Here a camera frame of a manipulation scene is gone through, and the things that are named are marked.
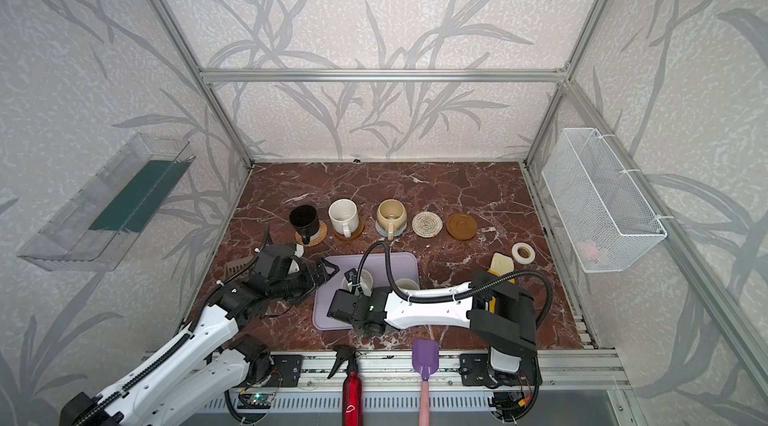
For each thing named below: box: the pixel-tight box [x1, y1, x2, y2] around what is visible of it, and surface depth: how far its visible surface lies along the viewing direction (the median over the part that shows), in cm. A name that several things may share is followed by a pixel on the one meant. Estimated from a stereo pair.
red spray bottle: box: [327, 344, 363, 426], surface depth 70 cm
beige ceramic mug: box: [376, 198, 407, 241], surface depth 96 cm
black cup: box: [289, 204, 320, 245], surface depth 94 cm
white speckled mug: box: [328, 198, 359, 238], surface depth 97 cm
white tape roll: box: [511, 242, 536, 265], surface depth 96 cm
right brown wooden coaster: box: [446, 213, 478, 241], surface depth 103 cm
